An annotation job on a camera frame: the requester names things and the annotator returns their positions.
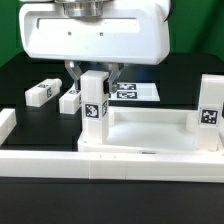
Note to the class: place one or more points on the white left fence block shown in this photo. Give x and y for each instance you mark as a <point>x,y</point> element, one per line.
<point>7,123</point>

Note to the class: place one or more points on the marker tag sheet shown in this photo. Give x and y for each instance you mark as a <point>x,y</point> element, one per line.
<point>136,92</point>

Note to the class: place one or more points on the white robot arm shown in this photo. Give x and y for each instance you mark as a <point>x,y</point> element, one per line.
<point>105,31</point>

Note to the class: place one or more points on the white desk top tray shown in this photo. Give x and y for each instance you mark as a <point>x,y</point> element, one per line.
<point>152,131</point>

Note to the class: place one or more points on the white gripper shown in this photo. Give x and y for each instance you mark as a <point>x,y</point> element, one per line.
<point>108,31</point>

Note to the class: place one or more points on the white front fence bar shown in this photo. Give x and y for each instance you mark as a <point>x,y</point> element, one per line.
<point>161,167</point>

